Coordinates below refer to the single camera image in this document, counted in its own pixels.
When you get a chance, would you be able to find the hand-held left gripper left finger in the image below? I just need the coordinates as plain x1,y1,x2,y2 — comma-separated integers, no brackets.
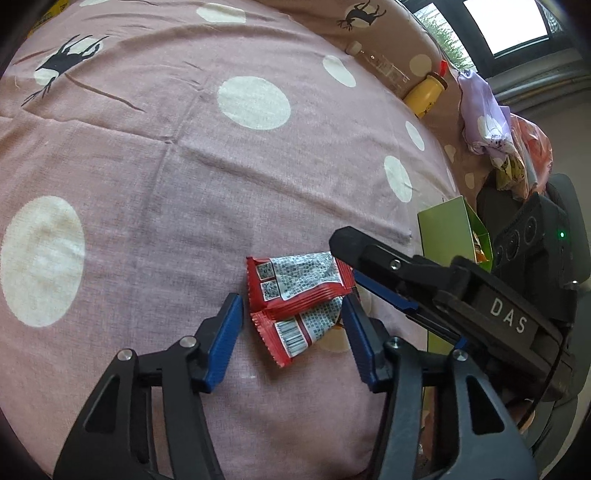
53,293,244,480

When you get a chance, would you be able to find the yellow patterned cloth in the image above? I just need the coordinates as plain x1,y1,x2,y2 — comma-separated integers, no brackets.
494,152,532,199

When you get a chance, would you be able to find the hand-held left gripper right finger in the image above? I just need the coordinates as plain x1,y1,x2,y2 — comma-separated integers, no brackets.
342,295,539,480

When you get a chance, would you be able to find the clear plastic bottle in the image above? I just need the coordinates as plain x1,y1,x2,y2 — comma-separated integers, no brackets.
346,41,411,96

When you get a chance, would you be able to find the pink dotted pillow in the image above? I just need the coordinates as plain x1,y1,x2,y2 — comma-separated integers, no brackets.
263,0,490,213

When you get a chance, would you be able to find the orange plastic bag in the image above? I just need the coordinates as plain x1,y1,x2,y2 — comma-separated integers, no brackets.
510,114,554,197

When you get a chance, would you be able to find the red white snack packet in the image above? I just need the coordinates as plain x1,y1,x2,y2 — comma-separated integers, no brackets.
250,300,346,368
246,251,357,315

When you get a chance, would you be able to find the window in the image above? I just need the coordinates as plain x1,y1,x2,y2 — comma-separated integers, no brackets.
397,0,591,93

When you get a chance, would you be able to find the lilac cloth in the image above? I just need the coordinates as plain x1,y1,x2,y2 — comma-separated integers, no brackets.
456,69,522,160

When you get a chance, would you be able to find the green cardboard box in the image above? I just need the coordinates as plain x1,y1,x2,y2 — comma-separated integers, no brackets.
417,195,497,358

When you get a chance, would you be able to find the orange snack packet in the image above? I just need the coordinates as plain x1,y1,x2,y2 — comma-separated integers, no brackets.
472,230,494,265

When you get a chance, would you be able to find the yellow bottle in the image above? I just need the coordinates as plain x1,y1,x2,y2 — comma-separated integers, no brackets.
403,60,450,119

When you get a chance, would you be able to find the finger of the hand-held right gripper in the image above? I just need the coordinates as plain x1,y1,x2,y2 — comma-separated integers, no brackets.
405,302,469,349
329,225,458,313

